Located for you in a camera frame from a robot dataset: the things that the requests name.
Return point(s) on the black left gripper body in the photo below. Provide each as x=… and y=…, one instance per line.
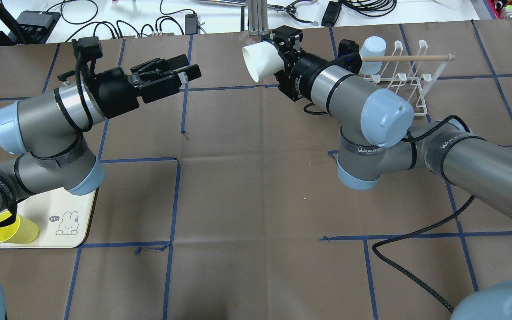
x=114, y=91

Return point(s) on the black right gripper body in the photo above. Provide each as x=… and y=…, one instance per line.
x=304, y=71

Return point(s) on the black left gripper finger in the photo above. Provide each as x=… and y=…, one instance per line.
x=177, y=62
x=189, y=73

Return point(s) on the pale green plastic cup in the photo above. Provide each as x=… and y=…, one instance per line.
x=262, y=60

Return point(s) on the blue plastic cup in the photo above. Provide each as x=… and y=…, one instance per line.
x=373, y=46

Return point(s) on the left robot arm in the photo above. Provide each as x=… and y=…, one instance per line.
x=46, y=132

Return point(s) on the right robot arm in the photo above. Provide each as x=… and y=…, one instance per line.
x=377, y=135

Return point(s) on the yellow plastic cup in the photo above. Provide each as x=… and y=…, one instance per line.
x=22, y=231

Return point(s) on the black power adapter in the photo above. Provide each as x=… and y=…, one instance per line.
x=191, y=24

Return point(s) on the black power brick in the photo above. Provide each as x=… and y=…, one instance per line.
x=331, y=13

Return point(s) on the cream plastic tray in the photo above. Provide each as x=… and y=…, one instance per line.
x=62, y=218

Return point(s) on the aluminium frame post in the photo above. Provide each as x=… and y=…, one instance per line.
x=257, y=17

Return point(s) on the white wire cup rack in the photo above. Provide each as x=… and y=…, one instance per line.
x=410, y=76

